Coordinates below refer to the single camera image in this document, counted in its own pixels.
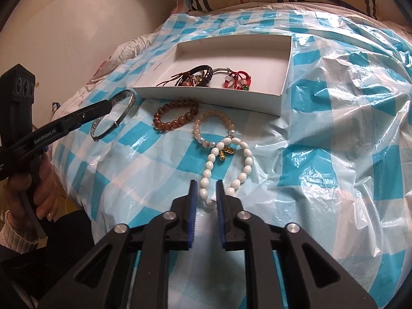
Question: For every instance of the blue white checked plastic sheet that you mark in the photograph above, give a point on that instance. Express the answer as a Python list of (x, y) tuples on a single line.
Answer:
[(305, 135)]

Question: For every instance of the white quilt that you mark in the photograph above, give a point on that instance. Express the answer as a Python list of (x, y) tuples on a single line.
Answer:
[(135, 46)]

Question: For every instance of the white cardboard box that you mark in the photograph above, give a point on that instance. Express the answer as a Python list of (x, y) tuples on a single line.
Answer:
[(231, 54)]

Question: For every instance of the thin silver bangle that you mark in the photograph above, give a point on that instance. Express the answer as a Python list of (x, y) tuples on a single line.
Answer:
[(220, 69)]

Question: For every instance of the person's dark clothing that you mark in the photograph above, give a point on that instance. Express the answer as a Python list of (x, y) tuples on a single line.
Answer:
[(48, 264)]

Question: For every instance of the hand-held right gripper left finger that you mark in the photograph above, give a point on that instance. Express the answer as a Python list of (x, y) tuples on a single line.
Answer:
[(193, 212)]

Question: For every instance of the engraved silver bangle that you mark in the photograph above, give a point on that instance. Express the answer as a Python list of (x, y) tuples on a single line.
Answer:
[(127, 111)]

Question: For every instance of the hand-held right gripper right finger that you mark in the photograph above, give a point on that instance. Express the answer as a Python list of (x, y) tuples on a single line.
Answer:
[(220, 212)]

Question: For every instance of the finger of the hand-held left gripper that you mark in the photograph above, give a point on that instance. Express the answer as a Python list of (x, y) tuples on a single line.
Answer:
[(87, 114)]

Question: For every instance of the person's left forearm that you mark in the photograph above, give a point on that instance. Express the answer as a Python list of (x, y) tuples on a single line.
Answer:
[(16, 235)]

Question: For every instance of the person's left hand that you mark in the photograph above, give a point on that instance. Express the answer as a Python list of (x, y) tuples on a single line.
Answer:
[(46, 193)]

